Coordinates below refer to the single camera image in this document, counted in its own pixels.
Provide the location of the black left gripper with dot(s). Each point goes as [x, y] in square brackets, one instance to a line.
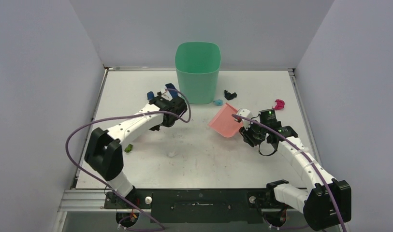
[156, 127]

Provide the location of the small dark blue paper scrap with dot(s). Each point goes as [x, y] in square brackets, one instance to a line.
[150, 95]

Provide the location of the green plastic waste bin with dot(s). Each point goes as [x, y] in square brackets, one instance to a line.
[197, 67]

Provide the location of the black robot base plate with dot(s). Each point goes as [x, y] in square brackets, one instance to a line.
[209, 205]

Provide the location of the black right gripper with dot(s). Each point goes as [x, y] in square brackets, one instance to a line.
[248, 130]

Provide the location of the magenta paper scrap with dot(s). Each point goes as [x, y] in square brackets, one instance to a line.
[279, 105]

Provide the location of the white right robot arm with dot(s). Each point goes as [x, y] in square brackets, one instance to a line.
[325, 202]

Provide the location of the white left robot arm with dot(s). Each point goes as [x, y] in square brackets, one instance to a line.
[104, 153]

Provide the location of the pink dustpan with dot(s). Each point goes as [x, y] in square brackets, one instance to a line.
[224, 123]

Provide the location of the black paper scrap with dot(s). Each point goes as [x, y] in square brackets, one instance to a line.
[229, 96]

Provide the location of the long dark blue paper scrap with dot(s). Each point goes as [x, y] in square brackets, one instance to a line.
[172, 90]

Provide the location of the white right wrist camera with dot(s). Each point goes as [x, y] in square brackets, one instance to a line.
[246, 114]

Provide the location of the green paper scrap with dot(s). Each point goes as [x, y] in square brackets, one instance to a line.
[129, 148]

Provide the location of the light blue paper scrap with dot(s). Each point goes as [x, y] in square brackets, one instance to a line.
[218, 102]

